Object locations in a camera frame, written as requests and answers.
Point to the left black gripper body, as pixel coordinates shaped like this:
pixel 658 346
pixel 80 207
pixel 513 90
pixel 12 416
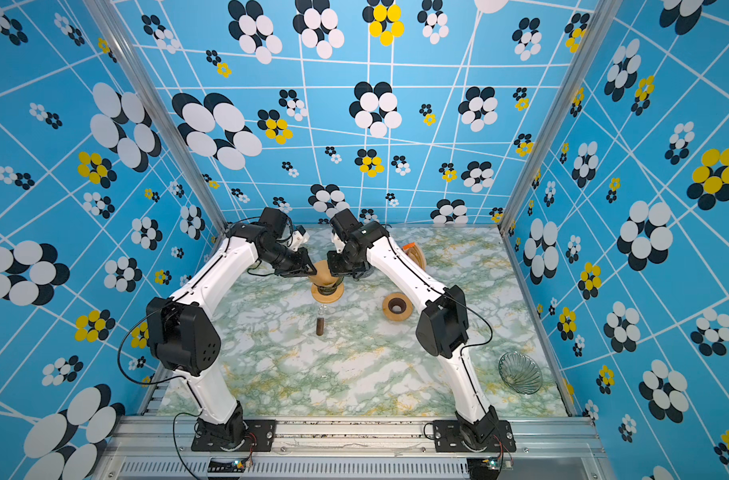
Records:
pixel 287 263

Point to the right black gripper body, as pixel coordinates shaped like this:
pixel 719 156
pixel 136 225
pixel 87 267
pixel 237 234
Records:
pixel 344 264

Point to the wooden ring dripper holder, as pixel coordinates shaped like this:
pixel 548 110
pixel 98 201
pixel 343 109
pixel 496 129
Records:
pixel 327 294

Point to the glass server with wooden handle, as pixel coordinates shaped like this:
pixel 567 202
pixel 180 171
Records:
pixel 321 319

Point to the clear glass dripper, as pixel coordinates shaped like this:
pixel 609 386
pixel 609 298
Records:
pixel 520 373

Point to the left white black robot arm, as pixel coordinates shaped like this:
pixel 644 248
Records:
pixel 184 339

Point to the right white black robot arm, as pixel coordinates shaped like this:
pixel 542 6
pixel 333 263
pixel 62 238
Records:
pixel 442 325

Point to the orange coffee filter pack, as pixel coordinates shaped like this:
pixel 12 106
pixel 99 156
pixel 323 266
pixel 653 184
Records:
pixel 415 254

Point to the left green circuit board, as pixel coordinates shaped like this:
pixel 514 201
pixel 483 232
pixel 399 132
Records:
pixel 228 466

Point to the green circuit board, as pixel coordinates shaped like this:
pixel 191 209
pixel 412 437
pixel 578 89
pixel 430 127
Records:
pixel 487 468
pixel 228 466

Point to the right green circuit board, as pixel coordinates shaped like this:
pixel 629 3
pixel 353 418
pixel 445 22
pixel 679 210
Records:
pixel 487 468

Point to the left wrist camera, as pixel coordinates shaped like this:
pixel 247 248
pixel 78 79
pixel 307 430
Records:
pixel 298 238

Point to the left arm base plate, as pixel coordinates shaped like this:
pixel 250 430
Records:
pixel 243 436

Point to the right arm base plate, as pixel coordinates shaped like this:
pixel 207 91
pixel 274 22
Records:
pixel 451 436

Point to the aluminium front rail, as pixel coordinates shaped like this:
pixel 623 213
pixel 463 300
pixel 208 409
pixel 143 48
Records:
pixel 353 448

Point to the left aluminium corner post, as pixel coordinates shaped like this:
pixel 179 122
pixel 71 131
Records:
pixel 108 23

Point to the aluminium corner post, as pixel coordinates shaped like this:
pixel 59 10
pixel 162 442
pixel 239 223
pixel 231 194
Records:
pixel 108 23
pixel 601 21

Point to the right aluminium corner post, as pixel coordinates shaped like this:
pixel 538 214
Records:
pixel 601 21

